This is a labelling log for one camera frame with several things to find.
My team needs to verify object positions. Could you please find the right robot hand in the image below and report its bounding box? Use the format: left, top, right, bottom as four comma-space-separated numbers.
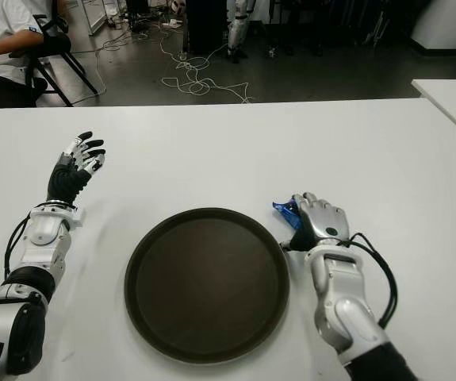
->
281, 192, 351, 253

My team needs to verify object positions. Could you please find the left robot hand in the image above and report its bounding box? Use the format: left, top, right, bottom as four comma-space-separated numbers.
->
47, 130, 106, 208

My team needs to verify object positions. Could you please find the blue Oreo packet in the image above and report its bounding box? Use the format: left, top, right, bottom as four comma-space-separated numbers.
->
271, 194, 305, 232

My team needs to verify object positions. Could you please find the dark round tray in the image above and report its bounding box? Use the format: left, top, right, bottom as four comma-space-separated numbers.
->
124, 207, 291, 364

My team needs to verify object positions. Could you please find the black folding chair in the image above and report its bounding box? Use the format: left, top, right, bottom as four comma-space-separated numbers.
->
9, 0, 98, 107

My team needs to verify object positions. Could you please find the seated person in white shirt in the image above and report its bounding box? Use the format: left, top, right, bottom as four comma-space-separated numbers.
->
0, 0, 48, 118

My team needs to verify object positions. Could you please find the white side table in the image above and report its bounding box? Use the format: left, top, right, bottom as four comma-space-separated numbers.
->
411, 79, 456, 147

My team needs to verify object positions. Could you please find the dark rolling chair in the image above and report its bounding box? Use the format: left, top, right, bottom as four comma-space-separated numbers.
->
257, 0, 331, 56

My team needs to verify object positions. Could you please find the black cabinet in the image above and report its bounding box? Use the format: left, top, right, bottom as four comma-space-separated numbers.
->
186, 0, 231, 56

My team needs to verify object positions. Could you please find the white humanoid robot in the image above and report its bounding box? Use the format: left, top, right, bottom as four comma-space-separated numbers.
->
227, 0, 257, 64

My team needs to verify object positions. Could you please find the white curved cabinet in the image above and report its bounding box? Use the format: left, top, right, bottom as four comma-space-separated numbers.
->
409, 0, 456, 52

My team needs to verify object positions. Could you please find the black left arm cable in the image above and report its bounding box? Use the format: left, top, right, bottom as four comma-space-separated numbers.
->
4, 214, 34, 279

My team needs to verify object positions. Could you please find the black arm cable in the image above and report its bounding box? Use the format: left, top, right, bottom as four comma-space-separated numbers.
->
4, 214, 34, 279
348, 233, 398, 329

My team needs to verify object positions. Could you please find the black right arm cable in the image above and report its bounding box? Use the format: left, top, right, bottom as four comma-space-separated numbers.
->
348, 233, 398, 329

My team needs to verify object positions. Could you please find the thin white floor cable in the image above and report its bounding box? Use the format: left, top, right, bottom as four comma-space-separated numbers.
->
92, 23, 133, 96

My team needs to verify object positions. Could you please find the tangled white floor cable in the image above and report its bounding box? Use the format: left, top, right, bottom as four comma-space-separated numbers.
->
159, 17, 255, 104

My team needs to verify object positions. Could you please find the white frame panel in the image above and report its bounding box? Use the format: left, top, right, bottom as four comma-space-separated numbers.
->
82, 0, 109, 36

